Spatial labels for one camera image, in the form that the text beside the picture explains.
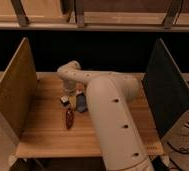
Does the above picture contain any black and white eraser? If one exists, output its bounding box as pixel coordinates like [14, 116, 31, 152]
[60, 96, 69, 105]

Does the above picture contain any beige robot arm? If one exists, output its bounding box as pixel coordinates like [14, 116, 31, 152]
[57, 61, 154, 171]

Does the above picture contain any blue block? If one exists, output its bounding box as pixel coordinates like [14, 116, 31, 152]
[76, 94, 87, 113]

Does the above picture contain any red oval toy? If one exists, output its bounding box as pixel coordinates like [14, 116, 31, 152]
[66, 108, 74, 130]

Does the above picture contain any right dark side panel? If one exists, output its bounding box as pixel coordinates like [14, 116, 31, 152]
[142, 39, 189, 139]

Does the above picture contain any left wooden side panel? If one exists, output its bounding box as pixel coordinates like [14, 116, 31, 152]
[0, 38, 37, 143]

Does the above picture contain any wooden shelf with brackets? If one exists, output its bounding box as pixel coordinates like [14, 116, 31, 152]
[0, 0, 189, 32]

